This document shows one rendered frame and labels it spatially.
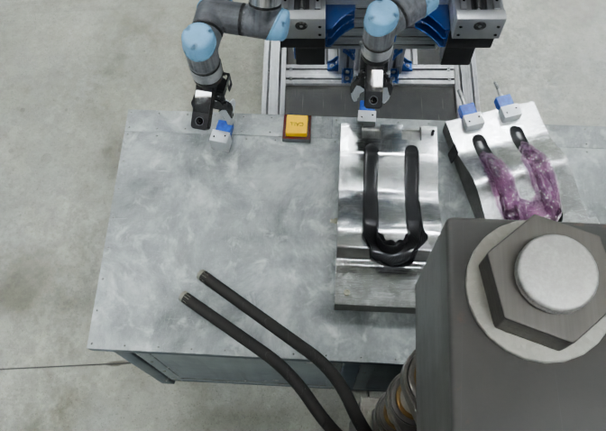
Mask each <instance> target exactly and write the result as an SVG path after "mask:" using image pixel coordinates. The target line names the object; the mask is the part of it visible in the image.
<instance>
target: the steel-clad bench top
mask: <svg viewBox="0 0 606 431"><path fill-rule="evenodd" d="M191 118H192V112H187V111H161V110H137V109H128V114H127V119H126V124H125V129H124V139H123V144H122V150H121V155H120V160H119V165H118V171H117V176H116V181H115V191H114V196H113V201H112V206H111V212H110V217H109V222H108V227H107V233H106V242H105V248H104V253H103V258H102V263H101V269H100V274H99V279H98V284H97V290H96V299H95V305H94V310H93V315H92V320H91V326H90V331H89V336H88V341H87V349H105V350H123V351H140V352H158V353H193V354H211V355H229V356H246V357H259V356H257V355H256V354H255V353H253V352H251V351H250V350H248V349H247V348H246V347H244V346H243V345H241V344H240V343H238V342H237V341H235V340H234V339H233V338H232V337H231V336H229V335H227V334H226V333H225V332H223V331H222V330H220V329H219V328H218V327H216V326H214V325H213V324H211V323H210V322H209V321H207V320H206V319H205V318H203V317H202V316H201V315H199V314H198V313H196V312H195V311H194V310H192V309H191V308H189V307H188V306H186V305H185V304H183V303H182V302H181V301H179V295H180V293H181V292H183V291H185V290H186V291H187V292H188V293H189V294H191V295H192V296H194V297H195V298H197V299H199V300H200V301H201V302H203V303H204V304H206V305H207V306H209V307H210V308H212V309H213V310H215V312H217V313H218V314H220V315H221V316H223V317H224V318H226V319H227V320H229V321H230V322H231V323H233V324H234V325H236V326H238V327H239V328H241V329H242V330H243V331H244V332H245V333H247V334H248V335H250V336H251V337H253V338H254V339H256V340H257V341H259V342H260V343H262V344H263V345H265V346H266V347H268V348H269V349H270V350H272V351H273V352H275V353H276V354H277V355H278V356H279V357H280V358H282V359H300V360H308V359H307V358H306V357H305V356H303V355H302V354H300V353H299V352H297V351H296V350H295V349H293V348H292V347H290V346H289V345H288V344H286V343H285V342H283V341H282V340H280V339H279V337H277V336H276V335H274V334H273V333H271V332H270V331H269V330H267V329H266V328H265V327H263V326H261V325H260V324H259V323H257V322H256V321H255V320H253V319H252V318H250V317H249V316H247V315H246V314H245V313H244V312H243V311H241V310H240V309H239V308H237V307H236V306H234V305H233V304H231V303H230V302H229V301H227V300H226V299H225V298H223V297H221V296H220V295H219V294H217V293H216V292H215V291H213V290H212V289H211V288H210V287H208V286H207V285H206V284H204V283H203V282H201V281H200V280H198V279H197V273H198V272H199V271H200V270H205V271H207V272H208V273H210V274H211V275H213V276H214V277H215V278H217V279H218V280H220V281H221V282H223V283H224V284H225V285H226V286H227V287H229V288H230V289H232V290H233V291H235V292H236V293H238V294H239V295H240V296H242V297H243V298H245V299H246V300H248V301H249V302H251V303H252V304H253V305H255V306H256V307H257V308H259V309H260V310H261V311H263V312H264V313H266V314H267V315H268V316H270V317H272V318H273V319H274V320H276V321H277V322H279V323H280V324H281V325H283V326H285V327H286V328H287V329H289V330H290V331H291V332H292V333H293V334H295V335H297V336H298V337H299V338H301V339H302V340H304V341H305V342H306V343H308V344H310V345H311V346H312V347H314V348H315V349H316V350H318V351H319V352H320V353H322V354H323V355H324V356H325V357H326V358H327V360H328V361H336V362H370V363H388V364H404V362H405V361H406V360H407V359H408V357H409V356H410V355H411V353H412V352H413V351H414V350H415V349H416V314H408V313H389V312H370V311H351V310H334V308H335V261H336V237H337V225H336V224H334V223H330V219H335V218H337V212H338V188H339V163H340V139H341V123H350V124H357V119H358V117H336V116H312V122H311V138H310V143H309V142H283V141H282V131H283V119H284V115H262V114H237V113H234V129H233V132H232V136H231V139H232V143H231V147H230V150H229V152H227V151H219V150H215V149H212V147H211V144H210V141H209V138H210V135H211V133H212V131H213V129H216V126H217V123H218V120H223V121H225V119H224V117H223V116H222V115H220V114H219V113H213V114H212V121H211V127H210V129H209V130H205V131H204V130H198V129H194V128H192V127H191ZM332 120H333V127H332ZM445 122H447V121H437V120H411V119H386V118H376V123H375V126H381V124H399V125H403V127H404V128H419V127H420V125H424V126H437V176H438V201H439V208H440V215H441V221H442V228H443V226H444V224H445V221H446V220H447V219H448V218H451V217H463V218H475V217H474V214H473V211H472V208H471V206H470V203H469V200H468V198H467V196H466V193H465V191H464V186H463V184H462V181H461V179H460V177H459V174H458V171H457V169H456V166H455V163H454V162H453V163H451V162H450V160H449V157H448V155H447V154H448V152H450V150H449V148H448V145H447V142H446V140H445V136H444V134H443V129H444V126H445ZM544 126H545V127H546V130H547V132H548V134H549V136H550V137H551V139H552V140H553V141H554V142H555V144H556V145H557V146H558V147H559V148H560V149H561V150H562V151H563V153H564V154H565V156H566V158H567V159H568V161H569V163H570V165H571V168H572V171H573V174H574V178H575V182H576V185H577V188H578V191H579V194H580V197H581V200H582V202H583V206H584V208H585V211H586V213H587V215H588V216H589V218H590V217H594V216H596V217H597V219H598V221H599V223H600V224H606V126H586V125H561V124H544Z"/></svg>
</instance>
